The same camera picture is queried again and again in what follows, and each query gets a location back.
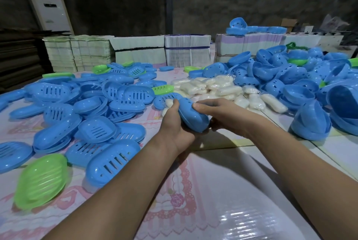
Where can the pile of wrapped white soaps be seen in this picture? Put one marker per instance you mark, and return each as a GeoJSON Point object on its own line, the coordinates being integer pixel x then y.
{"type": "Point", "coordinates": [223, 90]}

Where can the brown cardboard box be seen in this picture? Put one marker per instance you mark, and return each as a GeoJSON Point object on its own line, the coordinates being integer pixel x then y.
{"type": "Point", "coordinates": [288, 24]}

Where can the row of blue dish trays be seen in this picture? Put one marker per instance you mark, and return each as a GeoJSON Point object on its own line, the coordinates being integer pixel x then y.
{"type": "Point", "coordinates": [251, 28]}

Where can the person's right forearm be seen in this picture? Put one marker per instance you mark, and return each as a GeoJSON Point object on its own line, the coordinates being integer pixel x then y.
{"type": "Point", "coordinates": [307, 175]}

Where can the blue soap box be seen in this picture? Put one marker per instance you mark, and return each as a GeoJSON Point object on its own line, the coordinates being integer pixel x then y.
{"type": "Point", "coordinates": [194, 118]}

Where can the person's left hand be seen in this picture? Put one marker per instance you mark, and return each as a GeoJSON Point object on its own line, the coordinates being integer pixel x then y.
{"type": "Point", "coordinates": [172, 130]}

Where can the pink floral tablecloth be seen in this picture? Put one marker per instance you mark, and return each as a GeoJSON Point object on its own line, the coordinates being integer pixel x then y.
{"type": "Point", "coordinates": [173, 200]}

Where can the large green soap dish lid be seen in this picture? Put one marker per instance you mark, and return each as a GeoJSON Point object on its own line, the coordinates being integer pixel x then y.
{"type": "Point", "coordinates": [42, 181]}

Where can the clear plastic bag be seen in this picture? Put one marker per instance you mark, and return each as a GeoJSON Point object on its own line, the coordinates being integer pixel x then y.
{"type": "Point", "coordinates": [335, 23]}

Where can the person's right thumb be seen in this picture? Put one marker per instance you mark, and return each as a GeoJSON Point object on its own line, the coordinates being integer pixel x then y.
{"type": "Point", "coordinates": [205, 107]}

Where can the green soap dish base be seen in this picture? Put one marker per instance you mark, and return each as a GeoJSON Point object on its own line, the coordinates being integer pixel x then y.
{"type": "Point", "coordinates": [298, 61]}
{"type": "Point", "coordinates": [353, 62]}

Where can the white glossy corrugated sheet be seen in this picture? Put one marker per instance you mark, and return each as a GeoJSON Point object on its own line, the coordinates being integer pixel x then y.
{"type": "Point", "coordinates": [240, 198]}

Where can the dark stack of cardboard sheets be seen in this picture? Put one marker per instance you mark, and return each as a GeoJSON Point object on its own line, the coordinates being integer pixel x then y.
{"type": "Point", "coordinates": [19, 58]}

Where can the stack of flat purple-striped cartons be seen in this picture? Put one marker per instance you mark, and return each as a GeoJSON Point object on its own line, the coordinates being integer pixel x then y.
{"type": "Point", "coordinates": [243, 44]}

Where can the person's left forearm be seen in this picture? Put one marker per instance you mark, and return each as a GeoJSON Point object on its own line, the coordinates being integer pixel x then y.
{"type": "Point", "coordinates": [125, 192]}

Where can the pile of blue slotted lids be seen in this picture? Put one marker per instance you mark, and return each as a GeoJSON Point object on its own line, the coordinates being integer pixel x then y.
{"type": "Point", "coordinates": [95, 129]}

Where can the person's left thumb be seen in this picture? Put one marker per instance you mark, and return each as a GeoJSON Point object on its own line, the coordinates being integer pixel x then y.
{"type": "Point", "coordinates": [174, 107]}

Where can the heap of blue perforated dish bases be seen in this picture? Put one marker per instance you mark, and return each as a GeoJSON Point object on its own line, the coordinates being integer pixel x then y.
{"type": "Point", "coordinates": [302, 86]}

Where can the white standing air conditioner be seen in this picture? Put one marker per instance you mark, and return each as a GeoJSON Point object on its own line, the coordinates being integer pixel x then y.
{"type": "Point", "coordinates": [51, 7]}

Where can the stack of flat green-edged cartons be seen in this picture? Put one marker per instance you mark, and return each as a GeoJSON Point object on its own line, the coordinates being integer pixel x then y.
{"type": "Point", "coordinates": [60, 54]}
{"type": "Point", "coordinates": [92, 51]}

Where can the person's right hand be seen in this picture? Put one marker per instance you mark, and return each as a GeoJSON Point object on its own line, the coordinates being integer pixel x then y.
{"type": "Point", "coordinates": [235, 116]}

